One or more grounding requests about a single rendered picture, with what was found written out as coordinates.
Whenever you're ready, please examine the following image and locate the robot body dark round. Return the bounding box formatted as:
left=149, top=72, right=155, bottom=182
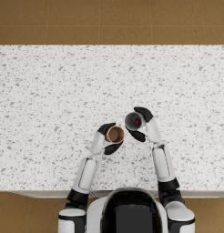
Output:
left=86, top=186, right=169, bottom=233

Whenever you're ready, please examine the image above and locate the brown paper cup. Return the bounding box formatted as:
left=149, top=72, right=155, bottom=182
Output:
left=105, top=125, right=126, bottom=145

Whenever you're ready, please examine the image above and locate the grey cup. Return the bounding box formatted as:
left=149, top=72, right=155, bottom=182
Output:
left=124, top=111, right=147, bottom=132

